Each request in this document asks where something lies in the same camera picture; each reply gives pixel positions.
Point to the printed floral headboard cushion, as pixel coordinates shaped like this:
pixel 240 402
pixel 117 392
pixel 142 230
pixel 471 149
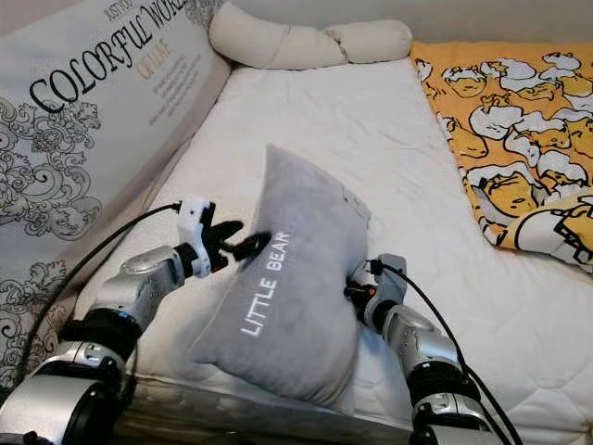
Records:
pixel 93 139

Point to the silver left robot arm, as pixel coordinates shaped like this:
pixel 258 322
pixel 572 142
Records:
pixel 139 283

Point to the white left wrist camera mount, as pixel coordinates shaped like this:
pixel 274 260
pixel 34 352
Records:
pixel 195 218

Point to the grey little bear pillow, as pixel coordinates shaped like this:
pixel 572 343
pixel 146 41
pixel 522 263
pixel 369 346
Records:
pixel 296 297

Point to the white quilted mattress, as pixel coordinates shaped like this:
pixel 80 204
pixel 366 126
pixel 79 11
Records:
pixel 380 130

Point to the yellow cartoon print quilt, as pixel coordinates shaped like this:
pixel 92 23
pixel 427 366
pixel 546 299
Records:
pixel 510 120

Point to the cream bolster pillow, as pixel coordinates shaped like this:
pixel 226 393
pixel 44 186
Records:
pixel 259 42
pixel 375 42

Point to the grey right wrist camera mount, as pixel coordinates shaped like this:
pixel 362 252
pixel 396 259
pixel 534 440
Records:
pixel 389 283

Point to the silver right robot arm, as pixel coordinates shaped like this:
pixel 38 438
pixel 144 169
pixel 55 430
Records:
pixel 417 348

